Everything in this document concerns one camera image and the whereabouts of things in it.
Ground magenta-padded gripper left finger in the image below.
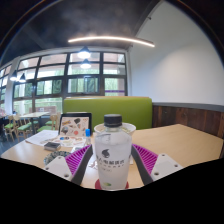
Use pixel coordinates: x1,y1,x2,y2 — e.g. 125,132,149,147
43,143,94,186

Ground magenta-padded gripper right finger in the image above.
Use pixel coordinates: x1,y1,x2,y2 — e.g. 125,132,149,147
130,143,184,186

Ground clear black-capped water bottle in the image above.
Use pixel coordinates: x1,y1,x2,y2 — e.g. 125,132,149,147
94,113,133,192

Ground small dark box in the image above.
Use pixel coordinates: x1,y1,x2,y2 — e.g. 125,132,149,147
43,141,62,152

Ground white paper sheets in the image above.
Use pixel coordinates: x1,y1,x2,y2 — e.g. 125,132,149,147
25,129,59,147

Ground small blue-capped bottle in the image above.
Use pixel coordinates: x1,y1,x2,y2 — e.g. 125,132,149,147
84,128,92,145

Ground sticker-covered black tablet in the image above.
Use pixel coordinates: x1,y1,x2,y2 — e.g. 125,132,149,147
58,112,93,137

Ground wooden green-seated chairs group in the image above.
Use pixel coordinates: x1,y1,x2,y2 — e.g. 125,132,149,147
3,112,63,141

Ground light wooden dining table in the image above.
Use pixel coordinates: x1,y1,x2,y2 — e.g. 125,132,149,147
19,111,51,131

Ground green upholstered bench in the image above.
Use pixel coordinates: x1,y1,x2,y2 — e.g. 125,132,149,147
62,96,154,132

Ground pendant ceiling lights group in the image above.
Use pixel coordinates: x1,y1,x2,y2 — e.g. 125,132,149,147
9,46,93,84

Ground long curved linear light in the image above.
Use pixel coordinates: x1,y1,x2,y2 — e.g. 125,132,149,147
67,35,156,48

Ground dark-framed window wall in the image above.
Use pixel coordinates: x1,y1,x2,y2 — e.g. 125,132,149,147
0,51,128,116

